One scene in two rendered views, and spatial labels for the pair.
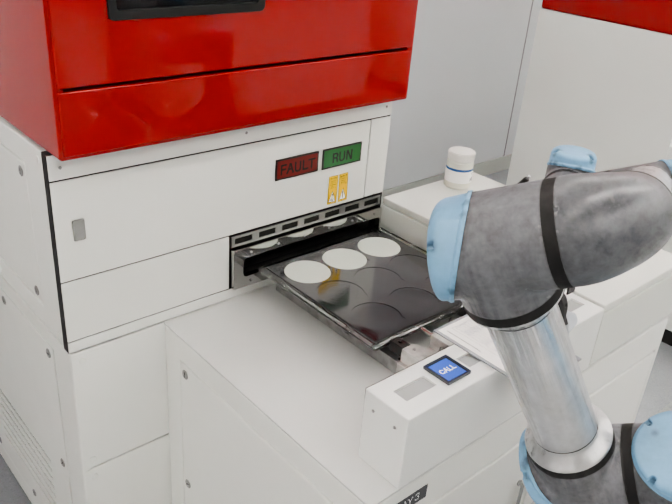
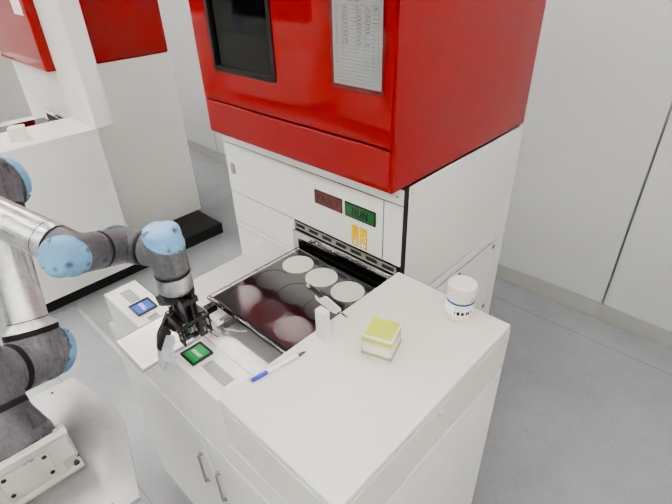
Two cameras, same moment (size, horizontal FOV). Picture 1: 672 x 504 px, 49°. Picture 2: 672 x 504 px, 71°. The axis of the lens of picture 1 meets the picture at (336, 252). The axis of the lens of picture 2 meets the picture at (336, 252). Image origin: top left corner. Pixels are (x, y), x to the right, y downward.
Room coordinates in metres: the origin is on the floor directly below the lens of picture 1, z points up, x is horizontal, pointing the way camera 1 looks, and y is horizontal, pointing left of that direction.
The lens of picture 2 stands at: (1.47, -1.21, 1.75)
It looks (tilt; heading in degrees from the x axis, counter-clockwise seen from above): 33 degrees down; 88
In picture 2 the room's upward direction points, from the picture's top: 2 degrees counter-clockwise
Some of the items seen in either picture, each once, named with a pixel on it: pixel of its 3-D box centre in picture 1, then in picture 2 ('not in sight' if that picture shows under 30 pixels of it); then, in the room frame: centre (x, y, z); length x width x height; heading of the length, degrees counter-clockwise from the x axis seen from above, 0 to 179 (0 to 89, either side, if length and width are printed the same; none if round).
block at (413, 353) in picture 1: (423, 362); not in sight; (1.10, -0.17, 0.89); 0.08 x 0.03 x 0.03; 43
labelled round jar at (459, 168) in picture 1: (459, 168); (460, 298); (1.81, -0.30, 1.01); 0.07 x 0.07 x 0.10
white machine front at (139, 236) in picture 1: (245, 210); (303, 210); (1.42, 0.20, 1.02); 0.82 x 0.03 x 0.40; 133
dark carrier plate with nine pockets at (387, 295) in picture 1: (377, 279); (295, 294); (1.39, -0.09, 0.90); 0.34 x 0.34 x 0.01; 43
